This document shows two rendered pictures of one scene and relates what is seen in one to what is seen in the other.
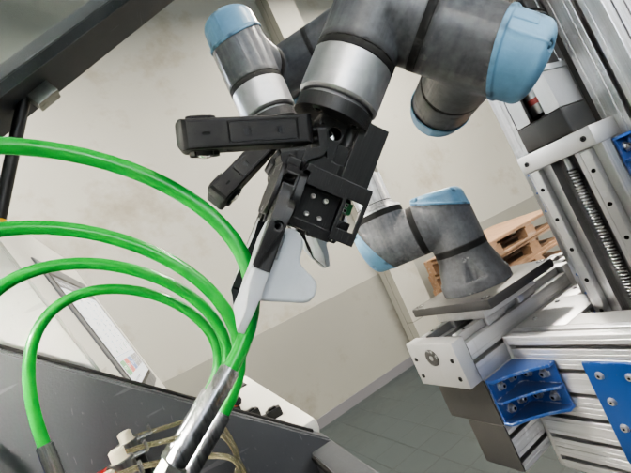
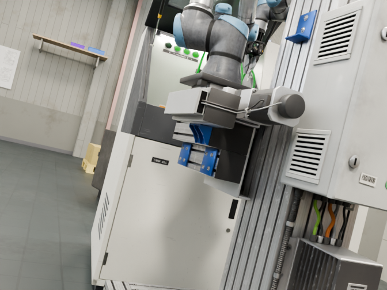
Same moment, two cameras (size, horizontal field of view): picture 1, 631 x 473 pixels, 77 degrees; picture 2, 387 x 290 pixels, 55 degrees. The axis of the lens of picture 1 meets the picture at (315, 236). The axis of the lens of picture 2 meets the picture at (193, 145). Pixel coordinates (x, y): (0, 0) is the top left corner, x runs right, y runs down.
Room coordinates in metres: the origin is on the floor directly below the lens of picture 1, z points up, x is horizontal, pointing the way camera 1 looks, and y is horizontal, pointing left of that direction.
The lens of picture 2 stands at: (0.60, -1.84, 0.79)
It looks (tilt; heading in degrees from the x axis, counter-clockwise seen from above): 1 degrees up; 98
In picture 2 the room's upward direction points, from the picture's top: 14 degrees clockwise
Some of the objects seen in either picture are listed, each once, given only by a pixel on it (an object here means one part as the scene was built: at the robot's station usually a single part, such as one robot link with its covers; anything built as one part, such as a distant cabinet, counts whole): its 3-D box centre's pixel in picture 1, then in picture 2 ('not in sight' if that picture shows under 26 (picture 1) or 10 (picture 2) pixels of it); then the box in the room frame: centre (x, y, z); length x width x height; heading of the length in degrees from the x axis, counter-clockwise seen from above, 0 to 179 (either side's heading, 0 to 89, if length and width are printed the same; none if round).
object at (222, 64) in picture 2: not in sight; (222, 70); (0.46, -0.52, 1.09); 0.15 x 0.15 x 0.10
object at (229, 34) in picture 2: not in sight; (228, 38); (0.45, -0.52, 1.20); 0.13 x 0.12 x 0.14; 175
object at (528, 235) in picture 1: (507, 275); not in sight; (3.71, -1.48, 0.42); 1.18 x 0.81 x 0.84; 119
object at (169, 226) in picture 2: not in sight; (181, 220); (0.39, -0.01, 0.44); 0.65 x 0.02 x 0.68; 23
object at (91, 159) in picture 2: not in sight; (121, 164); (-1.45, 4.71, 0.22); 1.29 x 0.85 x 0.45; 28
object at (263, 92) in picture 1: (264, 106); (259, 27); (0.52, -0.01, 1.45); 0.08 x 0.08 x 0.05
